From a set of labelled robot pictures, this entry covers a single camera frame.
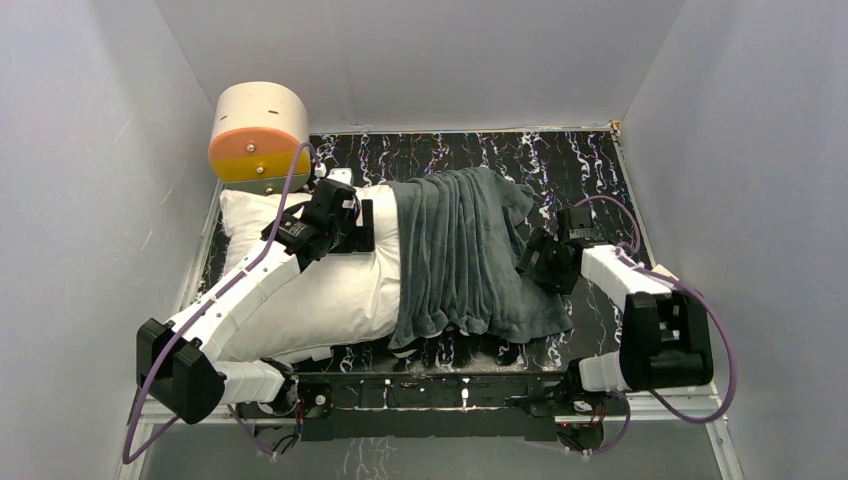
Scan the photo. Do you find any black front mounting rail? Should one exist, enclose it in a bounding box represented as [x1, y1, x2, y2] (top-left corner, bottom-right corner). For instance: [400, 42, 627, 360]
[298, 371, 584, 441]

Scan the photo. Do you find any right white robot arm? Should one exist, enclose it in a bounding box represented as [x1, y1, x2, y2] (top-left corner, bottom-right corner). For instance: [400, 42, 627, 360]
[517, 206, 714, 414]

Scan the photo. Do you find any white pillow insert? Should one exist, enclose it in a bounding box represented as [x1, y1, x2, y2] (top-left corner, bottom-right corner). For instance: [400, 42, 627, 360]
[221, 185, 401, 365]

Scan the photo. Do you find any cream and orange cylindrical container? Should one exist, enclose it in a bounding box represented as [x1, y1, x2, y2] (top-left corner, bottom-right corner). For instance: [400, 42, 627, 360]
[208, 81, 313, 195]

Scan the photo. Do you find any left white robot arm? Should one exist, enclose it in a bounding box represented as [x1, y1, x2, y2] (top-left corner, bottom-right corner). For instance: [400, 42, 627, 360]
[136, 180, 375, 425]

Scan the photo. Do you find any zebra and grey pillowcase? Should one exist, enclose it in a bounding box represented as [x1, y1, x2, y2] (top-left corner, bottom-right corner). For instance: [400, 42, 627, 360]
[389, 167, 573, 353]

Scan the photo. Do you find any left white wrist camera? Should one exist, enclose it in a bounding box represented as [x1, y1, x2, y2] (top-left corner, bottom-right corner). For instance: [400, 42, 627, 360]
[314, 165, 354, 186]

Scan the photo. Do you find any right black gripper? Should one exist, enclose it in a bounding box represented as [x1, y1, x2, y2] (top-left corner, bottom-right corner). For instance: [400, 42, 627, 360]
[513, 227, 578, 295]

